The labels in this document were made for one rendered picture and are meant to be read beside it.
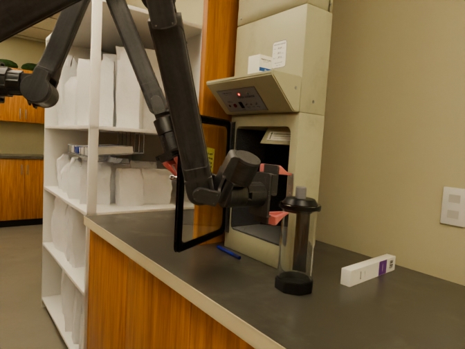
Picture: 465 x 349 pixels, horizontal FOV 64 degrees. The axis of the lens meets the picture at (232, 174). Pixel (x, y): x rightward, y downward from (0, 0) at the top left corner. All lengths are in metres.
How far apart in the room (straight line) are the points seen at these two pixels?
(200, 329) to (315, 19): 0.91
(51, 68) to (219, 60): 0.54
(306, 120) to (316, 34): 0.25
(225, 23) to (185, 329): 1.01
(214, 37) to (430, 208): 0.91
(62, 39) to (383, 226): 1.21
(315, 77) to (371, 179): 0.48
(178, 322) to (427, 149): 0.94
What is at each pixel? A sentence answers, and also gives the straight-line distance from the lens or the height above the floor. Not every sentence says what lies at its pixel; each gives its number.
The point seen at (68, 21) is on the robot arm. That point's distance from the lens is 1.27.
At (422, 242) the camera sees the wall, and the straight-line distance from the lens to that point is 1.38.
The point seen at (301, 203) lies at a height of 1.17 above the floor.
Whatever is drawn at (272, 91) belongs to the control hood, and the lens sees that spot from 1.06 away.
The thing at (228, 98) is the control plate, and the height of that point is 1.45.
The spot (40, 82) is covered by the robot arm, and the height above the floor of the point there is 1.45.
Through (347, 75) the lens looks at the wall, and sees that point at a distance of 1.55.
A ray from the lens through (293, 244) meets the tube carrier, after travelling 0.96.
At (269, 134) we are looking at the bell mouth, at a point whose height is 1.35.
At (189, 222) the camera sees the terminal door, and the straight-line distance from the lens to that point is 1.12.
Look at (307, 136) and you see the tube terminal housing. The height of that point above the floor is 1.34.
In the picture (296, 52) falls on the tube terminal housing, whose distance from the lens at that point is 1.14.
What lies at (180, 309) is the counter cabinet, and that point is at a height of 0.83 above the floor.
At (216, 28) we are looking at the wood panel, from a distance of 1.39.
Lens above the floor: 1.31
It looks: 5 degrees down
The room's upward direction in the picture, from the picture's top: 3 degrees clockwise
